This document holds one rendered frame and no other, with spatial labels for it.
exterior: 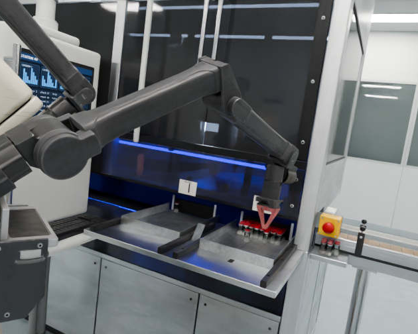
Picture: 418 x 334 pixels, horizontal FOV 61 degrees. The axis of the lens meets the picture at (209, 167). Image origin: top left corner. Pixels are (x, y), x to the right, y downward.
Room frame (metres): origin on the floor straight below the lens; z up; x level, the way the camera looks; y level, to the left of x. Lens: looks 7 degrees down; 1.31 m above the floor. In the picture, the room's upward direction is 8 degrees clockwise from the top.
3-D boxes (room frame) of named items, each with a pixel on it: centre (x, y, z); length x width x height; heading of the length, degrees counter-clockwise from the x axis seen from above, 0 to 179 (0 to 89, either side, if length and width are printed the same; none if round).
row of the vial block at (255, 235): (1.35, -0.23, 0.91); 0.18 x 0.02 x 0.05; 65
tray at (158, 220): (1.41, 0.12, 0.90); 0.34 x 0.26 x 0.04; 155
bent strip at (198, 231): (1.20, 0.03, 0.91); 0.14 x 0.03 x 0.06; 154
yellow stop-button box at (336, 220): (1.27, -0.47, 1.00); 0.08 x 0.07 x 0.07; 155
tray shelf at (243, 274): (1.28, -0.01, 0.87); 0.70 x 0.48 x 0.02; 65
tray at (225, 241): (1.27, -0.19, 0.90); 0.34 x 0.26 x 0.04; 155
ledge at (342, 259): (1.30, -0.50, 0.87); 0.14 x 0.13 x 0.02; 155
